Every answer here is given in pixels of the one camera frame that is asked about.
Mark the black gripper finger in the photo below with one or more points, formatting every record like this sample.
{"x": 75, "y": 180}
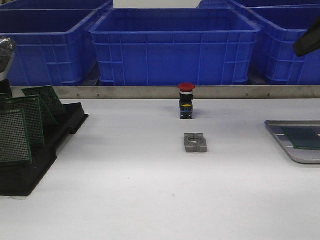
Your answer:
{"x": 309, "y": 42}

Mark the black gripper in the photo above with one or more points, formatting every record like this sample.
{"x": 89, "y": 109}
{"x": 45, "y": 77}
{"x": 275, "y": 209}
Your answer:
{"x": 7, "y": 55}

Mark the green perforated circuit board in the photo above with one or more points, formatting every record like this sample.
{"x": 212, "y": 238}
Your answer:
{"x": 303, "y": 138}

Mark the rear green perforated board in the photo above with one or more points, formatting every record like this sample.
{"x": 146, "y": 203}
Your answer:
{"x": 50, "y": 104}

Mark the front green perforated board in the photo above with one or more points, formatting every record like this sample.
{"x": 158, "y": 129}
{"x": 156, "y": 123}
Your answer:
{"x": 15, "y": 146}

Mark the silver metal tray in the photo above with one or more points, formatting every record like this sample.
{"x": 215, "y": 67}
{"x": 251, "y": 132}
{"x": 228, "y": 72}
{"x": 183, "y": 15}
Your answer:
{"x": 297, "y": 155}

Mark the black circuit board rack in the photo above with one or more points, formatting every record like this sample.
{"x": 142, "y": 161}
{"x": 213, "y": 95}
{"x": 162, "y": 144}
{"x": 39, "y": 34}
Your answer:
{"x": 21, "y": 180}

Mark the right blue plastic crate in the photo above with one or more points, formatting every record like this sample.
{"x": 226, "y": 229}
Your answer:
{"x": 273, "y": 55}

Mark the blue plastic crate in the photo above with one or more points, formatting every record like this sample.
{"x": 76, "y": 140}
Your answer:
{"x": 166, "y": 47}
{"x": 273, "y": 55}
{"x": 53, "y": 46}

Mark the far left blue crate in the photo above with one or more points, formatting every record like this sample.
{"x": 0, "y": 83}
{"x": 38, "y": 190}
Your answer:
{"x": 57, "y": 5}

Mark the left blue plastic crate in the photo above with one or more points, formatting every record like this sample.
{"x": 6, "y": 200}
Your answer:
{"x": 53, "y": 46}

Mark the far right blue crate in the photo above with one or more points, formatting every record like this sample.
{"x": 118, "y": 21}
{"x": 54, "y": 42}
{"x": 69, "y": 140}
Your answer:
{"x": 205, "y": 4}

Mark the centre blue plastic crate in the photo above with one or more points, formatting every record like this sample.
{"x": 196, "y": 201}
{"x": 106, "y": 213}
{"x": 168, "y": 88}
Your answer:
{"x": 166, "y": 47}

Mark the red emergency stop button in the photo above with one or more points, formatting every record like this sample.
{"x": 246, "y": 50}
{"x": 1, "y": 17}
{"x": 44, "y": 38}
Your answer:
{"x": 185, "y": 101}

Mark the grey metal clamp block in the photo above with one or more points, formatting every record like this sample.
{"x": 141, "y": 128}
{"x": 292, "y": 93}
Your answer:
{"x": 195, "y": 143}

